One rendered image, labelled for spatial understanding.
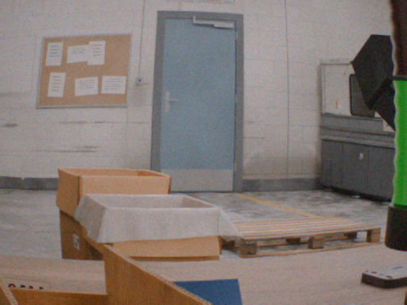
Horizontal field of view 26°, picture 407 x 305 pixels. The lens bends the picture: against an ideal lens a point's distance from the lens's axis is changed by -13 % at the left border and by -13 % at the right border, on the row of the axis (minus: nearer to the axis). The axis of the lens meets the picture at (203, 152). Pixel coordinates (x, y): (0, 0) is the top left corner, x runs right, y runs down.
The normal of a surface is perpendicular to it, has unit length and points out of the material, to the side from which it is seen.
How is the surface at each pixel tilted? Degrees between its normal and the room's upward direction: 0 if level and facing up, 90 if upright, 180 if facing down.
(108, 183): 87
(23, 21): 90
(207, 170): 90
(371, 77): 95
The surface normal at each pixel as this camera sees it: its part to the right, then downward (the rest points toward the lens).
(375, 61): -0.94, 0.09
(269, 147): 0.28, 0.06
